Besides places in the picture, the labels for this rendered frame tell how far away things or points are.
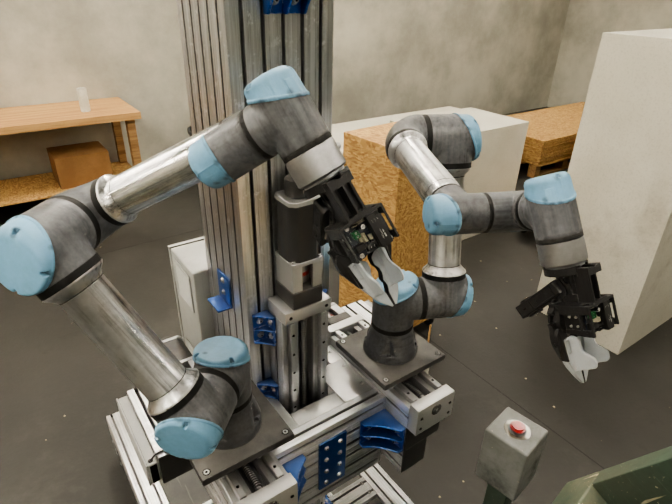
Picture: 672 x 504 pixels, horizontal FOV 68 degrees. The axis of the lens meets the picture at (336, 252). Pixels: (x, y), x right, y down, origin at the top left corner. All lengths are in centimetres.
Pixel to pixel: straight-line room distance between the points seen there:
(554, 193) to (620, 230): 237
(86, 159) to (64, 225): 414
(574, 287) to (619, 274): 241
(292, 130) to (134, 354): 51
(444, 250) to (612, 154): 198
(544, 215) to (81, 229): 77
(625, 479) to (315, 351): 78
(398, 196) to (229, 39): 164
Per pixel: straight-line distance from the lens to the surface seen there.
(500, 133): 437
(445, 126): 126
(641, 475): 137
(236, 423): 117
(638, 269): 326
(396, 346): 137
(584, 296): 90
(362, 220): 67
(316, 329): 131
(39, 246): 89
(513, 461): 145
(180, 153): 88
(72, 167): 506
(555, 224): 88
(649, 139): 309
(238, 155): 69
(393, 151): 118
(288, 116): 65
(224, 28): 104
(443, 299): 134
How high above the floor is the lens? 195
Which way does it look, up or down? 28 degrees down
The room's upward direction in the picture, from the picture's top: 1 degrees clockwise
